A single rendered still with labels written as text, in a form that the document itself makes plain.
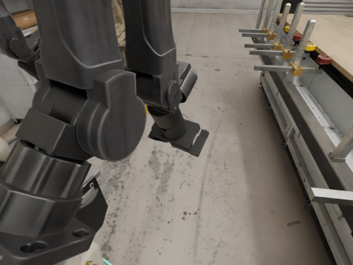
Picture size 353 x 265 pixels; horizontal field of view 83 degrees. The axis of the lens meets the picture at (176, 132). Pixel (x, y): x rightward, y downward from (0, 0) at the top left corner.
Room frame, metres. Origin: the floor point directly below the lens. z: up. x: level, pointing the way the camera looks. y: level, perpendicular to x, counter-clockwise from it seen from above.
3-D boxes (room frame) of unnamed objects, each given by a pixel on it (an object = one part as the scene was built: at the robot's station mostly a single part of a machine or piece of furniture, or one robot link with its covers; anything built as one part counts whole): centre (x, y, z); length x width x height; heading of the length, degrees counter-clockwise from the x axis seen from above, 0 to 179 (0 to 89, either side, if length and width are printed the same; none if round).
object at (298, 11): (1.58, -0.84, 0.92); 0.04 x 0.04 x 0.48; 83
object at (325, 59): (1.27, -0.95, 0.85); 0.08 x 0.08 x 0.11
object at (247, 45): (1.79, -0.81, 0.80); 0.43 x 0.03 x 0.04; 83
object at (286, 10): (1.83, -0.87, 0.88); 0.04 x 0.04 x 0.48; 83
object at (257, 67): (1.30, -0.75, 0.81); 0.43 x 0.03 x 0.04; 83
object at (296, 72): (1.31, -0.81, 0.81); 0.14 x 0.06 x 0.05; 173
